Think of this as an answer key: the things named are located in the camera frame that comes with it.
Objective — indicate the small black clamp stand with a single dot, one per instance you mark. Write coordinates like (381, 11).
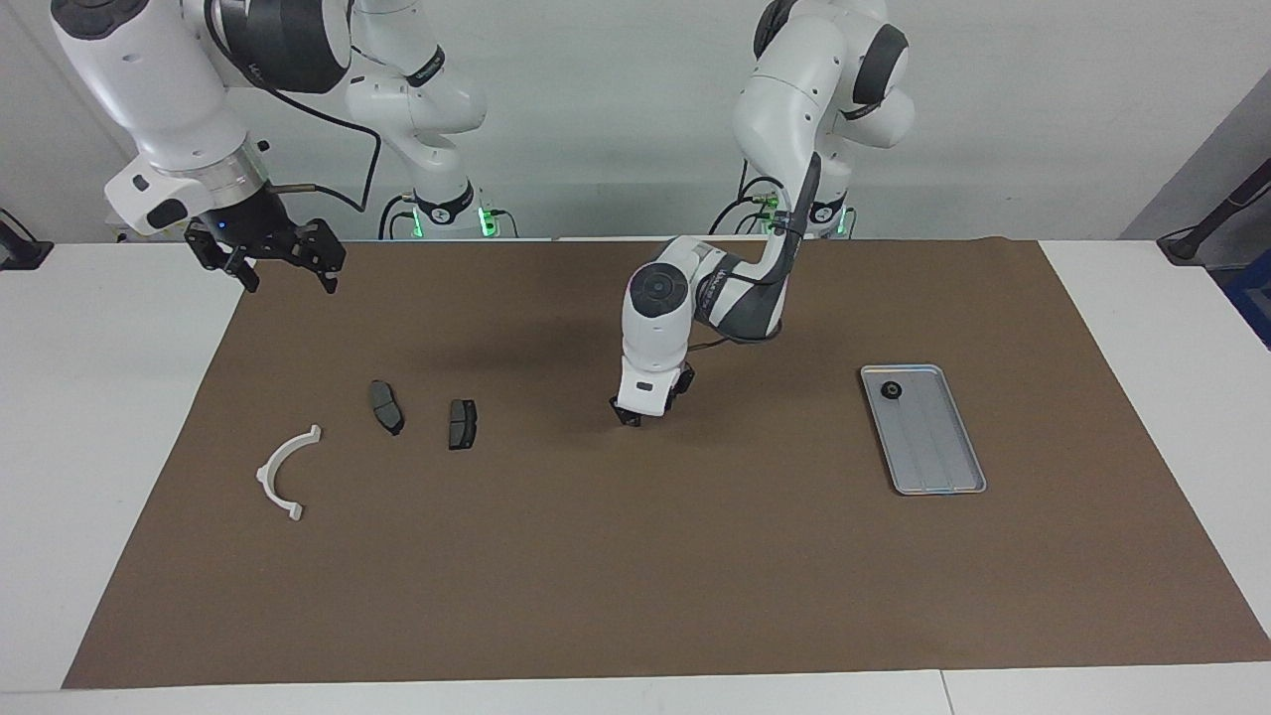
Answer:
(22, 248)

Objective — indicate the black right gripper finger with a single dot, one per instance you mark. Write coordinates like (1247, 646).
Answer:
(233, 260)
(323, 253)

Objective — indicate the blue crate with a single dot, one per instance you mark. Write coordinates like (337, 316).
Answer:
(1253, 298)

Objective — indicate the long black clamp stand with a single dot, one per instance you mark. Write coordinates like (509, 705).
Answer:
(1206, 223)

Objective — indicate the large black bearing gear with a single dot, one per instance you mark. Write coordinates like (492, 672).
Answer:
(893, 391)

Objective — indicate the brown table mat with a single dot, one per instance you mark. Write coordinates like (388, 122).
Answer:
(645, 546)

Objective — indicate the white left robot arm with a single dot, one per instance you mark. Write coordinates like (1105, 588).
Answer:
(794, 99)

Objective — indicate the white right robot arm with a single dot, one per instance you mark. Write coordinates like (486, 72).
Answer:
(159, 89)

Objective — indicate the long grey brake pad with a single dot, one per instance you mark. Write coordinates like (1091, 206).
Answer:
(387, 407)

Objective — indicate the short grey brake pad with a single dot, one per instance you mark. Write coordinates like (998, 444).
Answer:
(463, 425)

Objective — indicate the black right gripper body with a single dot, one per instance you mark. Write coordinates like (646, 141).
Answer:
(243, 226)

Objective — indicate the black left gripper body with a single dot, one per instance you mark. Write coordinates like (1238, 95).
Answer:
(683, 385)

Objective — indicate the silver ribbed metal tray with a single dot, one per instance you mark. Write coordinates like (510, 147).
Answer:
(923, 429)

